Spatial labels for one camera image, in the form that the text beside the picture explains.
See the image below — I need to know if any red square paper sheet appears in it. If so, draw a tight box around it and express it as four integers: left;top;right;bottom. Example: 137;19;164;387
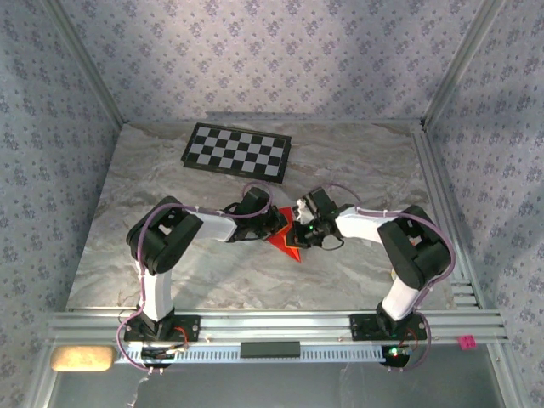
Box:
266;206;303;264

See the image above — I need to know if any black and white checkerboard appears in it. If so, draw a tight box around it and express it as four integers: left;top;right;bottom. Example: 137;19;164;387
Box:
180;122;293;184

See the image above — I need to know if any black rectangular bar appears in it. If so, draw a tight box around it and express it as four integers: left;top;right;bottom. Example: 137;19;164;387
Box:
240;341;302;359

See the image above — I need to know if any beige sponge block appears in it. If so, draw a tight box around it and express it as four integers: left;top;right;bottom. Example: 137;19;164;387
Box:
49;345;116;373

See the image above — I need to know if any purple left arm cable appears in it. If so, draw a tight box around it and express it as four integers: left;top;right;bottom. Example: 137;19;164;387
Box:
116;181;274;375

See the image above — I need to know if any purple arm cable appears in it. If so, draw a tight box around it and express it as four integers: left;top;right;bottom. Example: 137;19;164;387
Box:
316;182;456;374
116;181;274;375

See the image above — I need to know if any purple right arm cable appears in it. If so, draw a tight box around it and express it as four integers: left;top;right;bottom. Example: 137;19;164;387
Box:
316;182;456;374

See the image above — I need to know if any long aluminium mounting rail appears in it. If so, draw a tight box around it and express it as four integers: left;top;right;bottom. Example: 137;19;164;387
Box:
41;309;510;345

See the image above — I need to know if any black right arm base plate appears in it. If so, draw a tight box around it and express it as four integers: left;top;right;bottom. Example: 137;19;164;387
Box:
349;313;428;342

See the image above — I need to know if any aluminium side rail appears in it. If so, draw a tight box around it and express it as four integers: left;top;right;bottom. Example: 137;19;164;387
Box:
411;129;485;309

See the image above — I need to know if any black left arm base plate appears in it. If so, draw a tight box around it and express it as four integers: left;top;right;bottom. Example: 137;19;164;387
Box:
123;314;201;343

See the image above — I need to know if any slotted white cable duct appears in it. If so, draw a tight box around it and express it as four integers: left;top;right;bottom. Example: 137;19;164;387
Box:
114;343;388;365

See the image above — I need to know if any aluminium frame post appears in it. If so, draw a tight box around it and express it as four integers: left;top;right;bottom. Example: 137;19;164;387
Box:
422;0;507;128
486;343;526;408
44;0;128;127
25;346;65;408

